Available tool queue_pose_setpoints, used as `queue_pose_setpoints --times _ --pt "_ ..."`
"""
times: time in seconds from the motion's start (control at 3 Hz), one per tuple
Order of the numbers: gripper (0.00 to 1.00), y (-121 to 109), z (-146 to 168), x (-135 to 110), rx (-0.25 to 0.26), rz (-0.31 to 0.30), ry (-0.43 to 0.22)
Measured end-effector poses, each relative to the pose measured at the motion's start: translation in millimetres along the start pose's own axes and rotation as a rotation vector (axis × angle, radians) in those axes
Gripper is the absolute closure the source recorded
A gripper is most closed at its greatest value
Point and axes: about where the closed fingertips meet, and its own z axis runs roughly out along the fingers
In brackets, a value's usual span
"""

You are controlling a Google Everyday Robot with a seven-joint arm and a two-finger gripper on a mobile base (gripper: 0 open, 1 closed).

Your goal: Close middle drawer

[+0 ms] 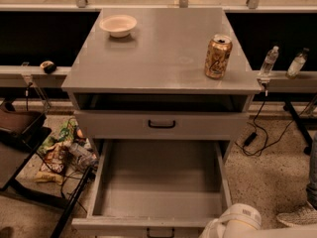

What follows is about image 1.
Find grey knit sneaker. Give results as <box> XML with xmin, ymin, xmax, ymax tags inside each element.
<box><xmin>276</xmin><ymin>202</ymin><xmax>317</xmax><ymax>227</ymax></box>

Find white bowl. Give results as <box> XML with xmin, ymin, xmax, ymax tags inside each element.
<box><xmin>99</xmin><ymin>15</ymin><xmax>137</xmax><ymax>38</ymax></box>

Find gold soda can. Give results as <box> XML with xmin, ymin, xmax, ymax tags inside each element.
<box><xmin>204</xmin><ymin>34</ymin><xmax>233</xmax><ymax>79</ymax></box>

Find green snack bag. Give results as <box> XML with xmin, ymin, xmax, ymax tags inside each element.
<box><xmin>38</xmin><ymin>117</ymin><xmax>77</xmax><ymax>155</ymax></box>

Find crushed plastic bottle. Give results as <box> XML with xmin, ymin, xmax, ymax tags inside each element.
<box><xmin>68</xmin><ymin>143</ymin><xmax>99</xmax><ymax>172</ymax></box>

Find black cart frame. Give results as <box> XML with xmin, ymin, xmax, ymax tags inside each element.
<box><xmin>0</xmin><ymin>99</ymin><xmax>97</xmax><ymax>238</ymax></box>

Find grey drawer cabinet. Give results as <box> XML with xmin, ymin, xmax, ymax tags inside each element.
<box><xmin>60</xmin><ymin>7</ymin><xmax>263</xmax><ymax>151</ymax></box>

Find black power cable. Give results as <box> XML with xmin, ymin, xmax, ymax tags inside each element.
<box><xmin>234</xmin><ymin>82</ymin><xmax>311</xmax><ymax>158</ymax></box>

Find black yellow tape measure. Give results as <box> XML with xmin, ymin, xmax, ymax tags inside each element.
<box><xmin>40</xmin><ymin>60</ymin><xmax>56</xmax><ymax>74</ymax></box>

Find black stand leg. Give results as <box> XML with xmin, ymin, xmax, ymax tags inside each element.
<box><xmin>283</xmin><ymin>99</ymin><xmax>317</xmax><ymax>155</ymax></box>

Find grey top drawer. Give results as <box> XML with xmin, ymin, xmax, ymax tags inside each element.
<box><xmin>74</xmin><ymin>110</ymin><xmax>249</xmax><ymax>140</ymax></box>

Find chips snack bag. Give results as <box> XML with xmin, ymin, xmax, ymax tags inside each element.
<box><xmin>35</xmin><ymin>143</ymin><xmax>68</xmax><ymax>185</ymax></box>

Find grey drawer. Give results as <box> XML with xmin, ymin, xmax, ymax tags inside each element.
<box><xmin>72</xmin><ymin>140</ymin><xmax>231</xmax><ymax>238</ymax></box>
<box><xmin>74</xmin><ymin>110</ymin><xmax>249</xmax><ymax>140</ymax></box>

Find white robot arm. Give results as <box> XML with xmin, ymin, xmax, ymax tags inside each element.
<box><xmin>199</xmin><ymin>203</ymin><xmax>317</xmax><ymax>238</ymax></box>

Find clear water bottle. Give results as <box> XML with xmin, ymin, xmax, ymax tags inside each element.
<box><xmin>260</xmin><ymin>46</ymin><xmax>279</xmax><ymax>77</ymax></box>

